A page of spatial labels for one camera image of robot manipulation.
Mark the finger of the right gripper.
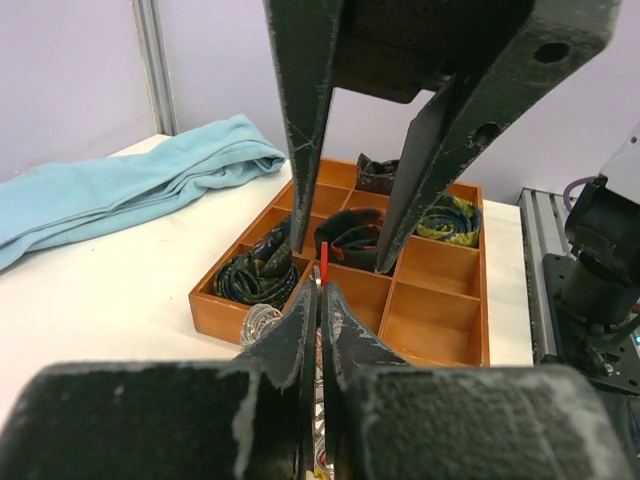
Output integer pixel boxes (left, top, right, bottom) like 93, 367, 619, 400
376, 29, 611, 273
264, 0, 344, 252

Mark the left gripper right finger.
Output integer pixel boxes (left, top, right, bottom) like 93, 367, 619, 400
320, 282, 631, 479

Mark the orange patterned rolled tie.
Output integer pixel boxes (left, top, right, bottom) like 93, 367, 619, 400
313, 207, 384, 272

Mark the red key tag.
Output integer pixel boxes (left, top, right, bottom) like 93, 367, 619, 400
320, 241, 329, 287

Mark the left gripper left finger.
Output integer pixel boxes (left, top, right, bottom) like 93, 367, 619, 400
1, 281, 318, 479

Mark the wooden compartment tray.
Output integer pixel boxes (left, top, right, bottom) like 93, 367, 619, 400
189, 184, 490, 367

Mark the light blue cloth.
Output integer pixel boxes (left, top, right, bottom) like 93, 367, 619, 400
1, 115, 286, 268

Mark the blue patterned rolled tie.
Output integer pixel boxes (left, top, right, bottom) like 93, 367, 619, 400
212, 215, 300, 310

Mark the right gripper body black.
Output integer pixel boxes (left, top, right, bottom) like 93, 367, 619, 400
334, 0, 621, 105

